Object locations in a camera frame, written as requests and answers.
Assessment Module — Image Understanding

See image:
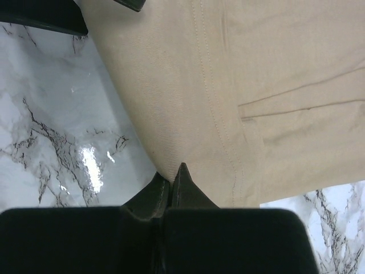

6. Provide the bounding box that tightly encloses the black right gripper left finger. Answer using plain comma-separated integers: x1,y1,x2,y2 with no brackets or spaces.
1,175,169,273

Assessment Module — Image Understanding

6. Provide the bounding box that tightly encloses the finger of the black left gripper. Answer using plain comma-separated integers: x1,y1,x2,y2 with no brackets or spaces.
1,0,88,36
114,0,146,12

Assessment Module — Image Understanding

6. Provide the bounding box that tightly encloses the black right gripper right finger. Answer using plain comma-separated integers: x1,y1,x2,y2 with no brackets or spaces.
164,164,318,273

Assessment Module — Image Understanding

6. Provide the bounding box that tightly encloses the beige t shirt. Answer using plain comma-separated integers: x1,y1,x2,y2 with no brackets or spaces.
80,1,364,207

